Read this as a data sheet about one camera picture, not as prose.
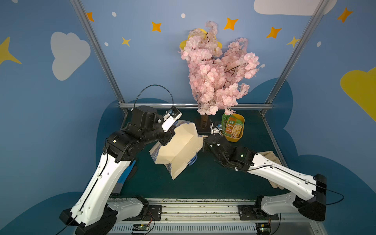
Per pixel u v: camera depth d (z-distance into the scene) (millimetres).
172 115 489
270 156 957
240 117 1113
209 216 738
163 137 520
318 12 713
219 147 492
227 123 1015
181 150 931
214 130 620
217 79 720
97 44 819
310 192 397
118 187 801
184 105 1825
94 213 352
